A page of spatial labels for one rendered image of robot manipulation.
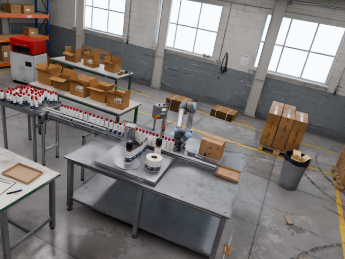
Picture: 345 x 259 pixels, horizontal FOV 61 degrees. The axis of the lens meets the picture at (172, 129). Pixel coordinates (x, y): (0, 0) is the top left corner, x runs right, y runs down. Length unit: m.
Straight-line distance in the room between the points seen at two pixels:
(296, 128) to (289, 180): 1.48
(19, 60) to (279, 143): 6.90
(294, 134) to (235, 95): 2.89
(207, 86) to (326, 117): 3.46
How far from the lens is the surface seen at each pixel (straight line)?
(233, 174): 3.96
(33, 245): 3.92
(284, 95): 8.88
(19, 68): 8.99
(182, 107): 4.02
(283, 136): 6.82
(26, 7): 10.95
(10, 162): 3.86
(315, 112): 8.97
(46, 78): 6.56
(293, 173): 5.60
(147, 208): 4.04
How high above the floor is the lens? 2.80
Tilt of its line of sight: 24 degrees down
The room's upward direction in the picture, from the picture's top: 10 degrees clockwise
